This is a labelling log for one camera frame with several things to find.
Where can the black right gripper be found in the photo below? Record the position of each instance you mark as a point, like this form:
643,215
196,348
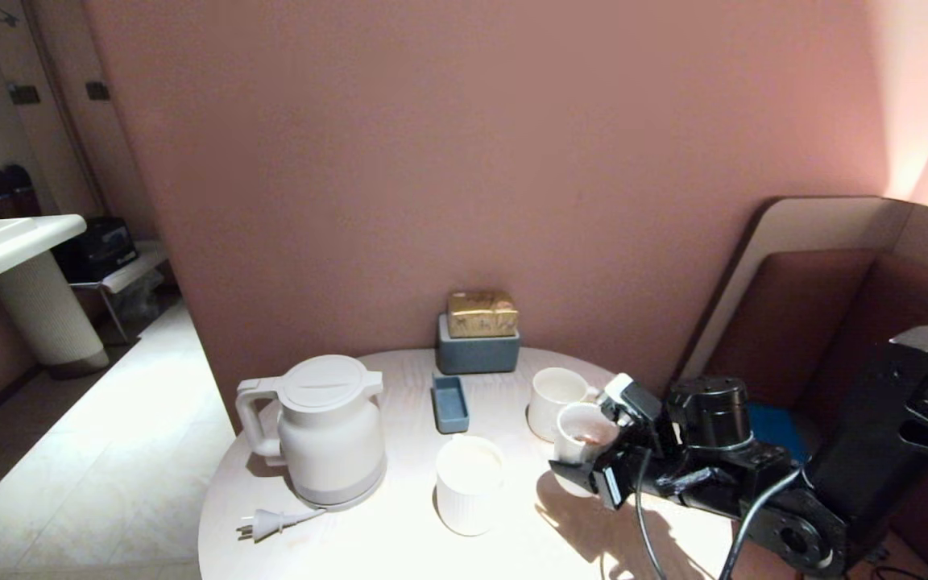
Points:
641,475

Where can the tall smooth white cup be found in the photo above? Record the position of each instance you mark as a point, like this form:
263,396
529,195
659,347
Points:
581,431

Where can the white electric kettle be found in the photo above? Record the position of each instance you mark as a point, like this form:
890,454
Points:
327,427

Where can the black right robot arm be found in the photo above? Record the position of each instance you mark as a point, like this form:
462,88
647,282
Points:
875,451

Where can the wide ribbed white cup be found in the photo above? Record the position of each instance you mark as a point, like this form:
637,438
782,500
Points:
468,499

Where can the small blue rectangular tray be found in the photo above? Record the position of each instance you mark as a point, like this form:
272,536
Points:
450,407

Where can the blue-grey tissue box holder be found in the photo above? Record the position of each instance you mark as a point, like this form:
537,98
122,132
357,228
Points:
476,356

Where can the blue fabric bag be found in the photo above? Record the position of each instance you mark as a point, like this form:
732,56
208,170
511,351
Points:
774,431

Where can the gold tissue pack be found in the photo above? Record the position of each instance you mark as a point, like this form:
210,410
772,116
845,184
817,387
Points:
482,314

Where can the grey round kettle base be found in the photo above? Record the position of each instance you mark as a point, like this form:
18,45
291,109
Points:
371,490

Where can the beige bench side panel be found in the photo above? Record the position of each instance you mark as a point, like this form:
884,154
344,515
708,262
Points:
802,229

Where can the wooden side shelf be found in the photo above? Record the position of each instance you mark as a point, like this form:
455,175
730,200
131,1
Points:
138,264

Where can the black box appliance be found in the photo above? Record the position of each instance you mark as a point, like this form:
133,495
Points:
101,248

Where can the black door hinge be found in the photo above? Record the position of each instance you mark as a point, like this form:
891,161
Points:
97,90
24,94

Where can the black wrist camera white mount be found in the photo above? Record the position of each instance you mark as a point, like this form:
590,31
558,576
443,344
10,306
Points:
631,399

